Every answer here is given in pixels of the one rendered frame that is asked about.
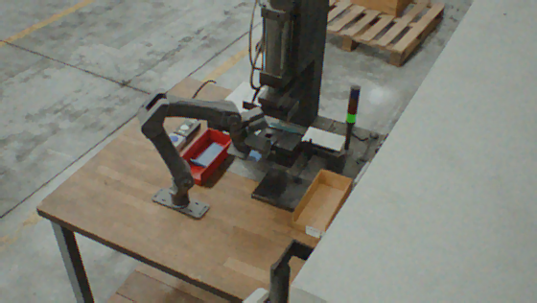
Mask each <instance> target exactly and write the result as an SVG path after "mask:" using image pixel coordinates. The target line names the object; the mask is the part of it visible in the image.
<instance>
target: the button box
mask: <svg viewBox="0 0 537 303"><path fill-rule="evenodd" d="M208 82H213V83H215V82H214V81H212V80H211V81H208ZM205 84H206V82H205V83H203V84H202V85H201V86H200V88H199V89H198V90H197V92H196V93H195V94H194V95H193V96H192V98H191V99H194V97H195V96H196V94H198V92H199V91H200V89H201V88H202V87H203V86H204V85H205ZM188 121H191V122H192V123H193V124H192V125H191V126H190V127H188V129H186V130H183V129H181V127H182V126H186V122H188ZM199 129H200V122H198V119H193V120H192V119H189V118H187V119H186V120H184V121H183V122H182V123H181V124H180V125H179V126H178V127H177V128H176V129H175V130H174V131H173V133H174V134H177V135H179V136H182V137H185V138H186V141H187V142H188V140H189V139H191V138H192V137H193V136H194V135H195V134H196V133H197V132H198V131H199Z"/></svg>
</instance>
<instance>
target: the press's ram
mask: <svg viewBox="0 0 537 303"><path fill-rule="evenodd" d="M306 71H307V70H306V69H305V71H303V72H302V74H301V75H300V76H299V77H298V78H294V77H292V81H291V82H288V83H287V84H286V85H285V86H284V88H283V90H282V92H279V91H278V90H277V89H276V88H272V87H269V86H267V87H266V88H265V89H264V90H262V89H258V90H256V91H255V90H252V91H251V92H249V93H248V94H247V95H246V97H245V98H244V99H243V109H245V110H251V109H253V108H255V107H258V106H259V107H261V109H262V111H263V113H264V115H267V116H270V117H272V118H275V119H279V120H282V121H284V122H288V121H289V120H290V118H291V117H292V116H293V115H294V113H295V111H296V110H297V109H298V104H299V101H298V100H296V99H293V98H291V97H289V95H290V94H291V93H292V92H293V90H294V89H295V88H296V87H297V86H298V84H299V83H300V82H302V81H303V80H304V78H305V76H306Z"/></svg>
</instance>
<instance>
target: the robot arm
mask: <svg viewBox="0 0 537 303"><path fill-rule="evenodd" d="M162 98H163V99H162ZM137 115H138V122H139V126H140V129H141V132H142V134H143V135H144V136H145V137H146V138H147V139H149V140H150V141H151V142H152V144H153V145H154V147H155V148H156V150H157V152H158V154H159V155H160V157H161V158H162V160H163V162H165V164H166V165H167V169H168V171H169V173H170V174H171V176H172V177H171V182H172V184H171V186H170V187H169V189H167V188H165V187H161V188H160V189H159V190H158V191H157V193H156V194H155V195H153V196H152V202H155V203H157V204H159V205H162V206H167V207H169V208H171V209H173V210H176V211H178V212H179V213H182V214H184V215H187V216H189V217H191V218H194V219H201V218H202V217H203V216H204V215H205V213H206V212H207V211H208V210H209V208H210V205H209V204H206V203H204V202H201V201H199V200H197V199H194V198H190V197H189V191H188V190H189V189H191V188H192V187H193V186H194V185H195V180H194V176H193V174H192V171H191V168H190V166H189V165H188V162H187V160H186V161H184V159H183V158H182V157H181V155H180V154H179V152H178V150H177V148H176V146H175V144H174V142H173V141H172V139H171V138H170V136H169V135H168V133H167V130H166V129H165V127H164V122H165V119H166V117H184V118H191V119H199V120H203V121H209V122H211V123H213V124H220V126H221V127H227V131H228V133H229V136H230V138H231V140H232V143H231V145H230V147H229V149H228V151H227V153H228V154H229V155H234V156H236V157H239V158H240V159H242V160H244V161H246V159H247V158H248V157H249V155H250V153H251V151H257V152H258V153H260V154H261V155H262V156H264V155H267V154H269V152H270V146H271V143H270V139H268V138H263V137H260V136H258V135H257V134H256V133H255V132H257V131H258V130H261V129H263V128H267V127H268V126H269V124H268V122H267V119H266V116H265V115H264V113H263V111H262V109H261V107H259V106H258V107H255V108H253V109H251V110H249V111H247V112H245V111H244V112H241V113H240V111H239V109H238V108H237V106H236V104H234V102H232V101H227V100H222V99H220V100H219V101H204V100H198V99H191V98H185V97H180V96H177V95H172V94H167V93H166V92H165V89H164V88H163V87H157V88H156V89H155V90H154V91H153V92H152V93H151V95H150V96H149V97H148V99H147V100H146V101H145V102H144V103H142V104H141V105H140V106H139V108H138V110H137Z"/></svg>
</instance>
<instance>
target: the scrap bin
mask: <svg viewBox="0 0 537 303"><path fill-rule="evenodd" d="M212 143H215V144H218V145H220V146H222V147H223V149H222V150H221V151H220V152H219V153H218V154H217V155H216V157H215V158H214V159H213V160H212V161H211V162H210V163H209V164H208V166H207V167H206V168H202V167H201V166H199V165H197V164H194V163H193V162H192V161H191V160H190V159H193V160H196V158H197V157H198V156H199V155H200V154H201V153H202V152H203V151H205V150H206V149H207V148H208V147H209V146H210V144H212ZM231 143H232V140H231V138H230V136H229V134H226V133H223V132H221V131H218V130H215V129H212V128H208V129H207V130H206V131H205V132H204V133H203V134H202V135H201V136H200V137H199V138H198V139H197V140H196V141H195V142H194V143H193V144H192V145H191V146H190V147H189V148H188V150H187V151H185V152H184V153H183V154H182V155H181V157H182V158H183V159H184V161H186V160H187V162H188V165H189V166H190V168H191V171H192V174H193V176H194V180H195V184H196V185H199V186H202V185H204V183H205V182H206V181H207V180H208V179H209V178H210V175H212V174H213V173H214V172H215V171H216V170H217V169H218V168H219V167H220V165H221V164H222V162H223V161H224V160H225V159H226V158H227V157H228V155H229V154H228V153H227V151H228V149H229V147H230V145H231Z"/></svg>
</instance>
